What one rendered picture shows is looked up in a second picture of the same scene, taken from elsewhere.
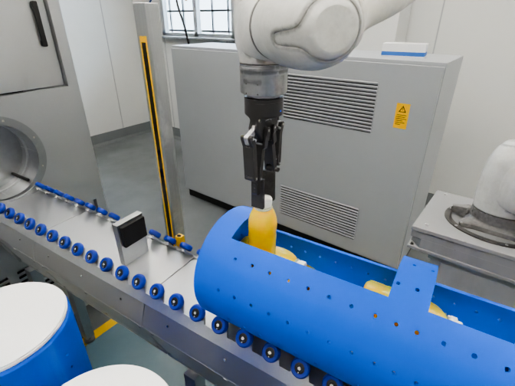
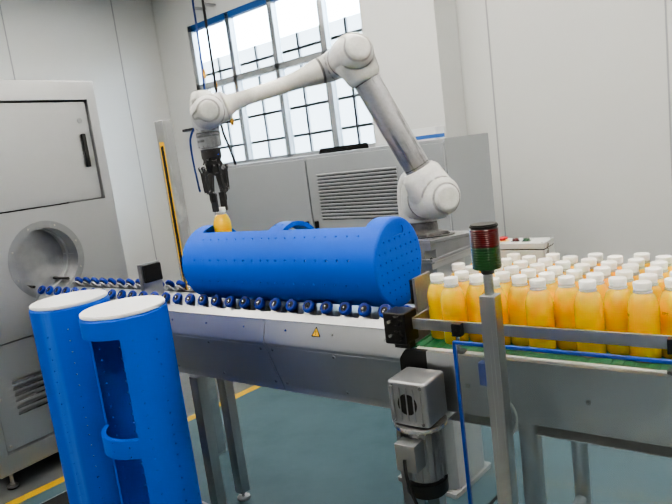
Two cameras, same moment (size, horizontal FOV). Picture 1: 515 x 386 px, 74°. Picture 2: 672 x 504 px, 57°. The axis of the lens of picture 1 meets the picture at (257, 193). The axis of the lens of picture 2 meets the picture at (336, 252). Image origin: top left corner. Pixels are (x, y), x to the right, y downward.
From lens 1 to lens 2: 1.80 m
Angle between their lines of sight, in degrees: 19
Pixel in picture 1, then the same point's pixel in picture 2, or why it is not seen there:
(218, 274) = (193, 251)
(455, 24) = (510, 106)
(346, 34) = (213, 111)
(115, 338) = not seen: hidden behind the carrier
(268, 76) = (207, 137)
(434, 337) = (281, 237)
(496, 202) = (403, 213)
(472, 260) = not seen: hidden behind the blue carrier
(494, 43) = (551, 118)
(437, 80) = (440, 154)
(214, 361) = (201, 328)
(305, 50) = (200, 118)
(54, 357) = not seen: hidden behind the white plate
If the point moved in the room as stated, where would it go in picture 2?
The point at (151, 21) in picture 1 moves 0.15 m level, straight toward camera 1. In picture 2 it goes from (166, 131) to (164, 129)
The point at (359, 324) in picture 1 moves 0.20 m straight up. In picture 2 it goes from (254, 244) to (245, 186)
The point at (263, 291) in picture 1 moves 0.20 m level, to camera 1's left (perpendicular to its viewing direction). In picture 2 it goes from (215, 249) to (161, 255)
